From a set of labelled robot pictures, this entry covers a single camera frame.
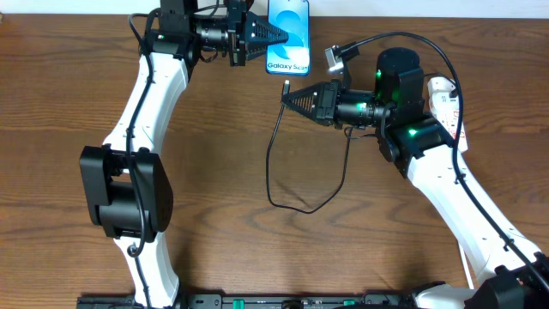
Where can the white USB charger plug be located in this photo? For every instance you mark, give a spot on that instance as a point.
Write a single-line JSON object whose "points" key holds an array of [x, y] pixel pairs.
{"points": [[442, 85]]}

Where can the white power strip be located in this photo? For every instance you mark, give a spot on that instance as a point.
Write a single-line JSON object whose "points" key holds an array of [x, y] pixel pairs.
{"points": [[450, 116]]}

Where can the blue Galaxy smartphone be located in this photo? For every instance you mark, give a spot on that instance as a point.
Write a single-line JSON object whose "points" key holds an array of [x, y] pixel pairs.
{"points": [[293, 57]]}

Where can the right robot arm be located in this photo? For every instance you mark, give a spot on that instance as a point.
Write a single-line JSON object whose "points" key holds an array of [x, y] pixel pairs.
{"points": [[405, 111]]}

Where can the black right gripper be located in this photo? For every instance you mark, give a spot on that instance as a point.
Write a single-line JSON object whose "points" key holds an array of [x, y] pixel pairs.
{"points": [[327, 102]]}

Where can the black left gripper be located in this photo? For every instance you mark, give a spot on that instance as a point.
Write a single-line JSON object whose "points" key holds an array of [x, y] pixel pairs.
{"points": [[236, 39]]}

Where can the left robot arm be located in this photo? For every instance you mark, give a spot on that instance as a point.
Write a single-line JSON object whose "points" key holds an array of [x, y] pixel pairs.
{"points": [[126, 187]]}

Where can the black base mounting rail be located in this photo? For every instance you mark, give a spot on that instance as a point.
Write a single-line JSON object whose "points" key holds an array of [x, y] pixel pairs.
{"points": [[262, 301]]}

